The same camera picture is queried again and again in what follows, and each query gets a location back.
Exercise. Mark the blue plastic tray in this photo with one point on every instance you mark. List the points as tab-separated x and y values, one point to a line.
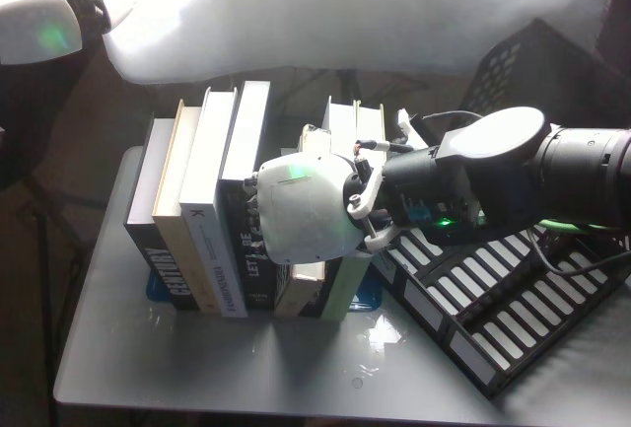
367	299

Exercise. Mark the cream book beige spine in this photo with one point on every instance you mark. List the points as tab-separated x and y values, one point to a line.
177	161

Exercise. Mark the black Let It Be book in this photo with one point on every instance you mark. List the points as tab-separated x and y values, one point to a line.
246	126

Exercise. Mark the black backdrop stand legs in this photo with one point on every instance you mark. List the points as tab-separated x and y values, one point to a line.
350	84

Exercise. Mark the black tripod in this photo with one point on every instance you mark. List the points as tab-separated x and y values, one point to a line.
47	299

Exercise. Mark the white cloth backdrop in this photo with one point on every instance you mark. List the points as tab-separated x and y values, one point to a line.
345	3

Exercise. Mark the black mesh file rack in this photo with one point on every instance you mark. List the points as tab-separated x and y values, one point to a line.
508	308

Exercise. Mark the black Century book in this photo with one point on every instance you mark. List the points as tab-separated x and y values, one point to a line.
160	269

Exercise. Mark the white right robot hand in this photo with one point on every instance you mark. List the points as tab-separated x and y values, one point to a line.
305	210

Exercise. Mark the green book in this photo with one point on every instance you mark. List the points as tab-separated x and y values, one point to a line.
347	289

